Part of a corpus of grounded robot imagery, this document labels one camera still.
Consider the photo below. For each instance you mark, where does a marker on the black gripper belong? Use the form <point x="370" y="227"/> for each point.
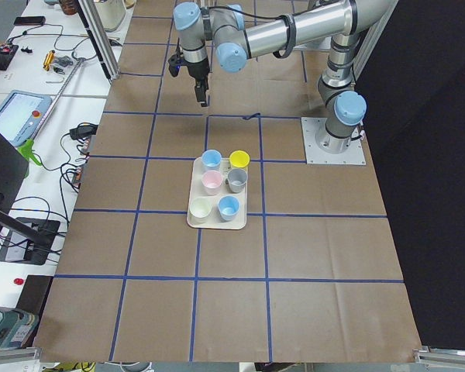
<point x="198" y="70"/>

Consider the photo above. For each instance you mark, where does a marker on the light blue plastic cup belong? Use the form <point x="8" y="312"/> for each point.
<point x="211" y="160"/>

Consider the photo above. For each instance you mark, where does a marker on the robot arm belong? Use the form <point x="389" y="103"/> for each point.
<point x="235" y="44"/>

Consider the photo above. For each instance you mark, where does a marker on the yellow plastic cup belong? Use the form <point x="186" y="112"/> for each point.
<point x="239" y="159"/>

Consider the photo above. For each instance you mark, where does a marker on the pink plastic cup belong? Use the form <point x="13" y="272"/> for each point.
<point x="212" y="182"/>

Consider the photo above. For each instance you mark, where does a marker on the grey plastic cup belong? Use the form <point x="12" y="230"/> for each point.
<point x="237" y="179"/>

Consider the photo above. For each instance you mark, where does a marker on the pale green plastic cup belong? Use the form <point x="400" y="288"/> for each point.
<point x="199" y="210"/>

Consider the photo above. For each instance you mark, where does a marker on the cream serving tray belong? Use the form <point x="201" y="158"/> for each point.
<point x="198" y="191"/>

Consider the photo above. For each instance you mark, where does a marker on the white grabber tool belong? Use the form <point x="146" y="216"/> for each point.
<point x="46" y="115"/>

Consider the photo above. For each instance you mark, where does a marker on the yellow screwdriver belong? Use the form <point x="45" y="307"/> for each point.
<point x="48" y="60"/>

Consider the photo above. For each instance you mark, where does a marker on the green plastic tool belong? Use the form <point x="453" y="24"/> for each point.
<point x="26" y="150"/>

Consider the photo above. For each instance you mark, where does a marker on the teach pendant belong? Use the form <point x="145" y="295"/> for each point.
<point x="20" y="115"/>

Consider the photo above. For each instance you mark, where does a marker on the black smartphone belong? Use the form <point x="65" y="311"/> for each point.
<point x="30" y="20"/>

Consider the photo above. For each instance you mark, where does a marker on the black monitor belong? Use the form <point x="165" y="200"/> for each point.
<point x="13" y="169"/>

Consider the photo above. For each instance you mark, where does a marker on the black monitor stand base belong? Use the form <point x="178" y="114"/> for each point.
<point x="16" y="248"/>

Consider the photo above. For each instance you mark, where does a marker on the aluminium frame post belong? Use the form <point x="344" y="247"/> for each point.
<point x="98" y="37"/>

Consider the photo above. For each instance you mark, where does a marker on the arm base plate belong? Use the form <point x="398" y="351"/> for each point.
<point x="323" y="149"/>

